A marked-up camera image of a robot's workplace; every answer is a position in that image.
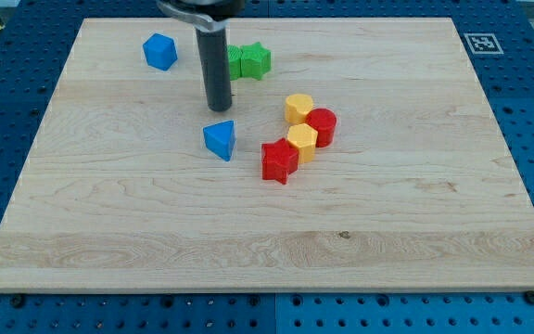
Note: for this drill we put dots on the red star block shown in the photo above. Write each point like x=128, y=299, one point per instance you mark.
x=279, y=160

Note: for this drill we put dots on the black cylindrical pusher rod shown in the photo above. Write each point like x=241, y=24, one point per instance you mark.
x=212, y=49

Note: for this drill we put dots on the wooden board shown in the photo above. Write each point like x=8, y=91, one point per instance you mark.
x=416, y=193

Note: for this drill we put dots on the yellow heart block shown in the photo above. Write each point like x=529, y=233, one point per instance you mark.
x=297, y=107

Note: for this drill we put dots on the green round block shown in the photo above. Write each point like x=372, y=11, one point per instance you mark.
x=234, y=54

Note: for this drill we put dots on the blue cube block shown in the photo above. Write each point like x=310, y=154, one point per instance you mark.
x=160, y=51

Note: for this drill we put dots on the green star block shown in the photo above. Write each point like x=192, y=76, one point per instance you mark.
x=255, y=61

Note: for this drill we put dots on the red cylinder block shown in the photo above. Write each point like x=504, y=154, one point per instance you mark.
x=324, y=122

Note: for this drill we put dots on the yellow hexagon block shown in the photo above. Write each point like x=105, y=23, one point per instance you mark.
x=303, y=137

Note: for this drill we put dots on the white fiducial marker tag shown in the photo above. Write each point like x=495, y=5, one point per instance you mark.
x=483, y=43

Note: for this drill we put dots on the blue triangle block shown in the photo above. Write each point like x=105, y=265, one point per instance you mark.
x=219, y=138

